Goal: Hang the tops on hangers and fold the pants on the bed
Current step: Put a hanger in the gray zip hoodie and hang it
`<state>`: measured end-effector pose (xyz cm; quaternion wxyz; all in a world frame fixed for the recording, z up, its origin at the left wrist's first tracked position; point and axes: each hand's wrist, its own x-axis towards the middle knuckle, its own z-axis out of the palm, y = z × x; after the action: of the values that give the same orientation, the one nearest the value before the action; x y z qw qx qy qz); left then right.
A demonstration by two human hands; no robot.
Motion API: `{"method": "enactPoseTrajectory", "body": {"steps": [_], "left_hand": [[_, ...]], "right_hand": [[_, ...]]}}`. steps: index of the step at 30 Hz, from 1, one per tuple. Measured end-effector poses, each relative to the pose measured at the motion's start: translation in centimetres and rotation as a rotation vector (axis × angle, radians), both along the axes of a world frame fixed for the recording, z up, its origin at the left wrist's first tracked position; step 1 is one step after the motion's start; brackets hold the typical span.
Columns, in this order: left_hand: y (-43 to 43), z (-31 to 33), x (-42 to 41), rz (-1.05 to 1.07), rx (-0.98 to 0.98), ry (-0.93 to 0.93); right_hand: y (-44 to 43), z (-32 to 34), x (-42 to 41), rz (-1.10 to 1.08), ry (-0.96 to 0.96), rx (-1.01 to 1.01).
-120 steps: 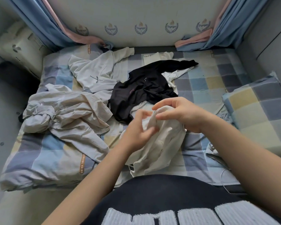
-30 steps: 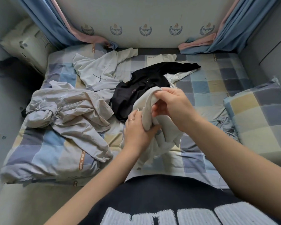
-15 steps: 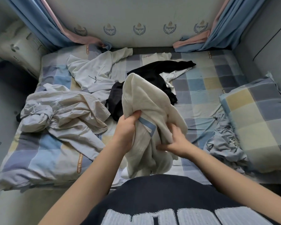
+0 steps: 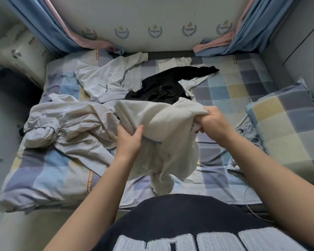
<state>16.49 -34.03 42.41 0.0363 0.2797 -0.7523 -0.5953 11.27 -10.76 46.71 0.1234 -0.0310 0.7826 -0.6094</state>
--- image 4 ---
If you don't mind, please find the person's left hand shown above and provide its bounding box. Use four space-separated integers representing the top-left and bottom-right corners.
114 124 145 163

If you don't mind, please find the person's right hand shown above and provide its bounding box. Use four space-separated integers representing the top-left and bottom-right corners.
194 106 237 147

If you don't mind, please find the white hoodie with blue letters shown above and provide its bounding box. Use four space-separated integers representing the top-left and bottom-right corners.
114 97 209 196

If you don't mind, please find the beige jacket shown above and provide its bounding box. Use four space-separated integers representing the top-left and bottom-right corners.
22 93 121 177

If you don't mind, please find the black garment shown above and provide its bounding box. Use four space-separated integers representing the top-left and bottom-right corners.
125 65 219 105

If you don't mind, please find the white t-shirt with script print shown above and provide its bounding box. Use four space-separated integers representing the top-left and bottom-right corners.
74 52 216 102

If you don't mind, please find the person's left forearm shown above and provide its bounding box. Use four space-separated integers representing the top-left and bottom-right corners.
43 153 142 251

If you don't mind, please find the person's right forearm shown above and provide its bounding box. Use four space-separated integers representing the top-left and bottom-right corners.
220 130 314 251

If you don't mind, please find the bed with plaid sheet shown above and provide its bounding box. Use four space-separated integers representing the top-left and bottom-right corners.
0 50 314 212

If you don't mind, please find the person's dark shirt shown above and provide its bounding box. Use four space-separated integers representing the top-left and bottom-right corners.
91 193 314 251

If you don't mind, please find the blue-grey garment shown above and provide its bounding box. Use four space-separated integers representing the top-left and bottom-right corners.
227 115 265 178

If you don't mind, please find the plaid pillow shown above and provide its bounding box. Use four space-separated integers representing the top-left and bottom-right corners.
245 80 314 187

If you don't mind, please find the grey padded headboard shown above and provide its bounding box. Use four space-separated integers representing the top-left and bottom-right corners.
262 0 314 105

